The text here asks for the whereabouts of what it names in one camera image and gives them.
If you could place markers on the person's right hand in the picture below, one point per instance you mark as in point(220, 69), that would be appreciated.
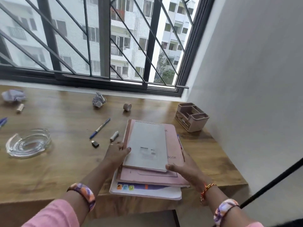
point(189, 174)

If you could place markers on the person's left hand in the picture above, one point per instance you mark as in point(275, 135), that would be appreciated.
point(116, 156)

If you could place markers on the short white marker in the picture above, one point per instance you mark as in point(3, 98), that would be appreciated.
point(114, 136)

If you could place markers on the small black cap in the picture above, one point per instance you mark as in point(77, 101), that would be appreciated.
point(95, 144)

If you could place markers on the pink pen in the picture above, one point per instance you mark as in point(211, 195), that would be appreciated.
point(181, 145)

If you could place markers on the silver blue capped pen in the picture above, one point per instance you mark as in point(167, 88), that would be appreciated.
point(99, 128)

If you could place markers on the grey spiral notepad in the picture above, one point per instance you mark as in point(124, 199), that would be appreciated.
point(146, 141)

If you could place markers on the blue cover book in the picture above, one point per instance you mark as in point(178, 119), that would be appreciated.
point(146, 191)

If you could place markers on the brown tape roll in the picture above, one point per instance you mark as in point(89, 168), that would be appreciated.
point(127, 107)

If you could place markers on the pink desk organizer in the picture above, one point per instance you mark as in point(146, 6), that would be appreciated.
point(194, 120)

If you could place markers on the white paper ball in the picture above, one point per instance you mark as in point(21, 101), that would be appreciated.
point(13, 95)

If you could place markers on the person's right forearm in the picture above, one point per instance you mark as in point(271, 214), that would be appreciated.
point(227, 193)

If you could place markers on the person's left forearm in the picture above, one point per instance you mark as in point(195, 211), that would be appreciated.
point(92, 182)

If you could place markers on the patterned right wrist bangle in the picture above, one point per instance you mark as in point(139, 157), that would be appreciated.
point(223, 209)

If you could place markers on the patterned wrist bangle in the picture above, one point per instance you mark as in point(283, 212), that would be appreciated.
point(84, 192)
point(223, 209)

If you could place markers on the patterned left wrist bangle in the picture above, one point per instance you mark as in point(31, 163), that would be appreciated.
point(84, 192)

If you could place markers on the pink right sleeve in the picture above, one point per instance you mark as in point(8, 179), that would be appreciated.
point(255, 225)

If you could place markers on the pink sleeve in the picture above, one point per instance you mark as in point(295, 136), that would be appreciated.
point(52, 215)
point(255, 225)

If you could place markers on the pink left sleeve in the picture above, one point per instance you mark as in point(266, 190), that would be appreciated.
point(52, 215)

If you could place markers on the clear glass ashtray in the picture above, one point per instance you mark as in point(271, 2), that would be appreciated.
point(28, 144)

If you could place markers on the black bag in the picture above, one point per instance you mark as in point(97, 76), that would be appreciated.
point(288, 224)

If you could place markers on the black framed grille window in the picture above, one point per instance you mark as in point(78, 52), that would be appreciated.
point(101, 44)

